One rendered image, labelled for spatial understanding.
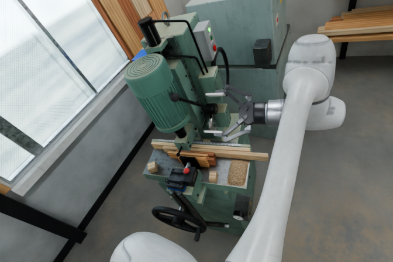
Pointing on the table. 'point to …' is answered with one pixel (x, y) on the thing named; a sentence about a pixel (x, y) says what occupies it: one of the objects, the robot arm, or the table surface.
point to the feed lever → (211, 109)
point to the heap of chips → (237, 173)
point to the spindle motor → (157, 92)
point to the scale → (205, 142)
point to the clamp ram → (189, 161)
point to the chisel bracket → (186, 138)
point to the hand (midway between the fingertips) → (209, 113)
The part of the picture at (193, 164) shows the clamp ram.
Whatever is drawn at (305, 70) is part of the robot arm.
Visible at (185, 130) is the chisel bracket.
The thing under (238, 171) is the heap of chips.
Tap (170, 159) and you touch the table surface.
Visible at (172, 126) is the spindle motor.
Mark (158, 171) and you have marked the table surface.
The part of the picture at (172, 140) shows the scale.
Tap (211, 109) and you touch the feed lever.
